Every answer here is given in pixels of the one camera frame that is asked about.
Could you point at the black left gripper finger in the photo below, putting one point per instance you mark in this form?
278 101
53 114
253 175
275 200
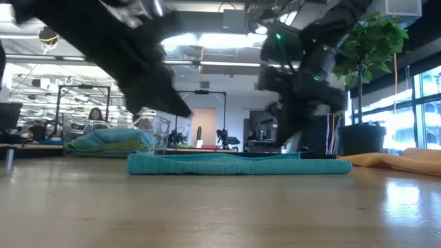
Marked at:
158 100

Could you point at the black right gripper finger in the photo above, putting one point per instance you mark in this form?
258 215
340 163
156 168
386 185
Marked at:
296 127
274 110

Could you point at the light blue microfiber towel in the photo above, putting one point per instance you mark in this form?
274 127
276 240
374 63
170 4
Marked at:
113 136
100 154

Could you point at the teal microfiber towel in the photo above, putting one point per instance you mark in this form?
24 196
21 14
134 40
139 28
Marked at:
237 164

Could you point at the green microfiber towel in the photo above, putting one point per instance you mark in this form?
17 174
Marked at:
110 147

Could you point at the orange microfiber towel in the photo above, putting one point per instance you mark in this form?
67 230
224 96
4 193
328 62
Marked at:
406 160

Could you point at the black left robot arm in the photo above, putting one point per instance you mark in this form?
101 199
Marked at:
79 24

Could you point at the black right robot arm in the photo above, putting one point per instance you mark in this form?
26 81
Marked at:
330 20

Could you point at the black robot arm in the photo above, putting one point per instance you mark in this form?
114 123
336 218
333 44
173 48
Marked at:
177 137
224 136

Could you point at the clear plastic bin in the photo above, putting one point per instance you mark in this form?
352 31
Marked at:
162 131

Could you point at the person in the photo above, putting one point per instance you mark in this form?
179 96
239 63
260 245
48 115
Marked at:
95 114

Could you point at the wooden table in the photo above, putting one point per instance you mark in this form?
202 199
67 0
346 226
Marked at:
200 150

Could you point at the green potted plant black pot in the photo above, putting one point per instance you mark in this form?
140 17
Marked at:
372 44

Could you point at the black ceiling spotlight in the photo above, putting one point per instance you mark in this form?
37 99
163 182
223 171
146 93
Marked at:
48 34

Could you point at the white ceiling unit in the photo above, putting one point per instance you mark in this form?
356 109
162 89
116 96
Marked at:
403 10

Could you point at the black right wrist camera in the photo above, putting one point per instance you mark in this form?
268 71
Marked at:
280 46

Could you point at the black metal table frame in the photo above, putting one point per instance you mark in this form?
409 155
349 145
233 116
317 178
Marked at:
34 151

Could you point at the silver metal post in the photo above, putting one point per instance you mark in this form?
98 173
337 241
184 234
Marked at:
9 158

